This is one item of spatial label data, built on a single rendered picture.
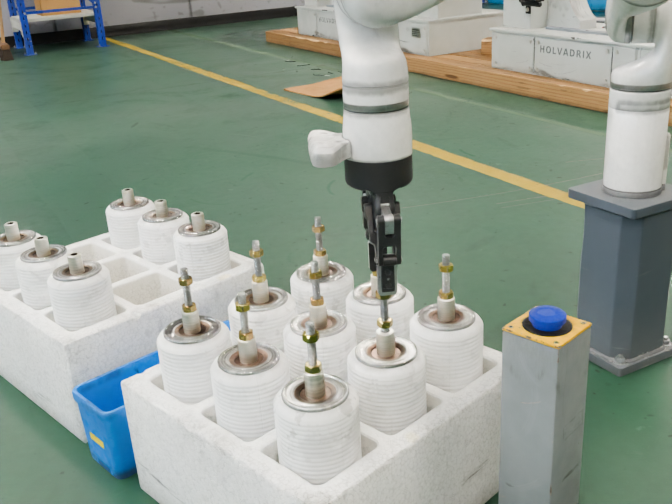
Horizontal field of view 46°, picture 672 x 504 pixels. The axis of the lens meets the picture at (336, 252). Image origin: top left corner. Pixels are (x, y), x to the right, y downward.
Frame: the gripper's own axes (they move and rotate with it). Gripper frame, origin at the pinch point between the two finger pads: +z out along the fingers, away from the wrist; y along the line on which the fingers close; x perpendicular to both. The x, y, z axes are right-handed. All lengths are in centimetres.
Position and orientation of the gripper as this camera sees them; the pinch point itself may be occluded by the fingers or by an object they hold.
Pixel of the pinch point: (382, 271)
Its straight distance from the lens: 91.2
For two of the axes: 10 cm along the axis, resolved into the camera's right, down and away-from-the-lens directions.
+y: -1.0, -3.7, 9.2
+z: 0.6, 9.2, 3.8
